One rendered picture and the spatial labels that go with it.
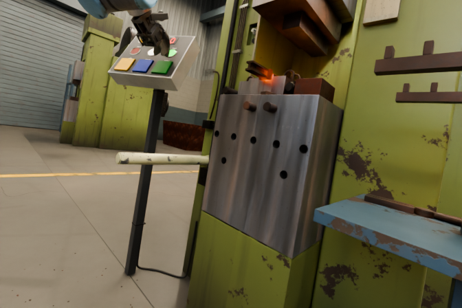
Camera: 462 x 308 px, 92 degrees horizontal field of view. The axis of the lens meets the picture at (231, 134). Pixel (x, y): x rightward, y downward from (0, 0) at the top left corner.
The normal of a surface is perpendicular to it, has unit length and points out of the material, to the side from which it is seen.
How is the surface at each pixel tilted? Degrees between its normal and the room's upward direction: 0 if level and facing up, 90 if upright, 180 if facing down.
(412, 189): 90
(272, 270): 90
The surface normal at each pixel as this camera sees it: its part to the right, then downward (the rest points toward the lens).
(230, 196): -0.66, -0.11
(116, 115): 0.64, 0.11
